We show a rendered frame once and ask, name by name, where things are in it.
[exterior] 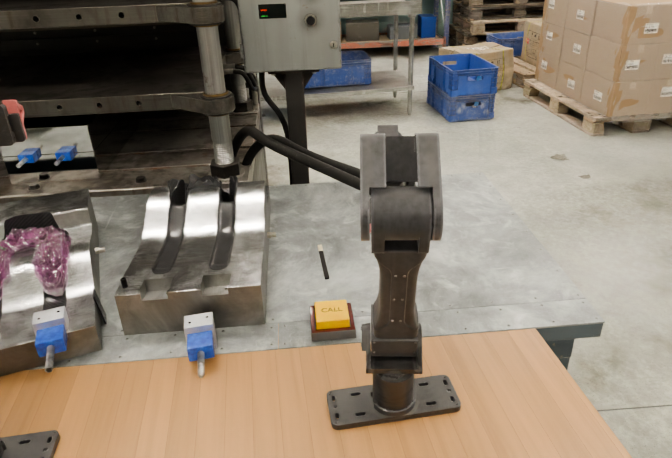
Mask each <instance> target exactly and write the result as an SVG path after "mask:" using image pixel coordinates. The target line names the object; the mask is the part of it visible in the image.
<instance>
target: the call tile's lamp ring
mask: <svg viewBox="0 0 672 458"><path fill-rule="evenodd" d="M347 306H348V312H349V318H350V324H351V327H343V328H331V329H319V330H315V319H314V308H315V306H310V315H311V330H312V333H318V332H331V331H343V330H355V325H354V319H353V313H352V308H351V303H347Z"/></svg>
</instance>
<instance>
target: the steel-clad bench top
mask: <svg viewBox="0 0 672 458"><path fill-rule="evenodd" d="M441 177H442V195H443V232H442V238H441V240H440V241H431V240H430V248H429V253H427V256H426V258H425V259H424V260H423V262H422V264H421V267H420V270H419V273H418V278H417V286H416V296H415V303H416V305H417V312H418V323H421V327H422V338H424V337H436V336H448V335H460V334H472V333H485V332H497V331H509V330H521V329H533V328H535V329H540V328H552V327H564V326H576V325H588V324H601V323H605V321H604V320H603V318H602V317H601V316H600V315H599V313H598V312H597V311H596V310H595V309H594V307H593V306H592V305H591V304H590V302H589V301H588V300H587V299H586V298H585V296H584V295H583V294H582V293H581V292H580V290H579V289H578V288H577V287H576V285H575V284H574V283H573V282H572V281H571V279H570V278H569V277H568V276H567V274H566V273H565V272H564V271H563V270H562V268H561V267H560V266H559V265H558V263H557V262H556V261H555V260H554V259H553V257H552V256H551V255H550V254H549V253H548V251H547V250H546V249H545V248H544V246H543V245H542V244H541V243H540V242H539V240H538V239H537V238H536V237H535V235H534V234H533V233H532V232H531V231H530V229H529V228H528V227H527V226H526V224H525V223H524V222H523V221H522V220H521V218H520V217H519V216H518V215H517V214H516V212H515V211H514V210H513V209H512V207H511V206H510V205H509V204H508V203H507V201H506V200H505V199H504V198H503V196H502V195H501V194H500V193H499V192H498V190H497V189H496V188H495V187H494V185H493V184H492V183H491V182H490V181H489V179H488V178H487V177H486V176H485V175H484V173H483V172H480V173H464V174H449V175H441ZM269 191H270V202H271V213H270V232H276V237H271V238H269V255H268V275H267V296H266V317H265V324H262V325H249V326H237V327H224V328H215V330H216V337H217V348H214V351H215V355H218V354H230V353H242V352H254V351H266V350H278V349H290V348H303V347H315V346H327V345H339V344H351V343H361V342H362V330H361V326H362V324H366V323H370V329H371V304H374V302H375V301H376V299H377V296H378V291H379V265H378V262H377V259H376V258H375V256H374V253H371V233H370V241H361V227H360V190H357V189H355V188H353V187H351V186H349V185H346V184H344V183H342V182H324V183H309V184H293V185H278V186H269ZM149 195H150V194H138V195H122V196H107V197H91V202H92V206H93V209H94V213H95V217H96V221H97V225H98V239H99V248H101V247H105V252H102V253H100V254H99V271H100V302H101V304H102V306H103V309H104V311H105V313H106V320H107V324H105V323H104V321H103V319H102V316H101V334H102V350H99V351H96V352H92V353H88V354H84V355H80V356H77V357H73V358H69V359H65V360H61V361H58V362H54V364H53V368H60V367H72V366H84V365H96V364H108V363H121V362H133V361H145V360H157V359H169V358H181V357H188V353H187V343H186V338H185V333H184V331H174V332H161V333H149V334H136V335H124V332H123V328H122V324H121V320H120V316H119V312H118V309H117V305H116V301H115V297H114V295H115V293H116V291H117V289H118V287H119V285H120V282H121V281H120V279H121V278H123V276H124V274H125V272H126V270H127V269H128V267H129V265H130V263H131V261H132V259H133V257H134V256H135V254H136V252H137V250H138V248H139V246H140V243H141V240H142V236H143V231H144V224H145V216H146V209H147V203H148V198H149ZM318 245H322V248H323V253H324V257H325V261H326V265H327V270H328V274H329V279H326V280H325V277H324V273H323V268H322V264H321V259H320V255H319V251H318ZM333 300H346V302H347V303H351V306H352V311H353V317H354V322H355V328H356V338H350V339H338V340H325V341H312V338H311V323H310V308H309V307H310V306H315V302H320V301H333ZM278 324H279V345H278Z"/></svg>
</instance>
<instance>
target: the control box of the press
mask: <svg viewBox="0 0 672 458"><path fill-rule="evenodd" d="M237 4H238V13H239V22H240V32H241V41H242V43H239V45H240V54H241V59H243V60H244V69H245V73H259V85H260V90H261V93H262V96H263V97H264V99H265V101H266V102H267V103H268V105H269V106H270V107H271V108H272V109H273V111H274V112H275V113H276V115H277V116H278V118H279V120H280V122H281V124H282V127H283V130H284V134H285V138H287V139H289V140H291V141H292V142H294V143H296V144H298V145H300V146H302V147H304V148H306V149H308V146H307V130H306V113H305V96H304V88H305V87H306V85H307V83H308V82H309V80H310V78H311V77H312V75H313V74H314V73H316V72H319V69H338V68H341V67H342V64H341V27H340V0H237ZM265 72H268V74H271V75H272V76H275V77H276V79H277V80H278V81H279V82H280V84H281V85H282V86H283V87H284V89H285V90H286V103H287V117H288V125H287V122H286V120H285V118H284V116H283V114H282V112H281V111H280V109H279V108H278V107H277V105H276V104H275V103H274V102H273V101H272V99H271V98H270V97H269V95H268V93H267V90H266V86H265ZM288 164H289V177H290V185H293V184H309V183H310V180H309V167H307V166H305V165H302V164H300V163H298V162H296V161H294V160H291V159H289V158H288Z"/></svg>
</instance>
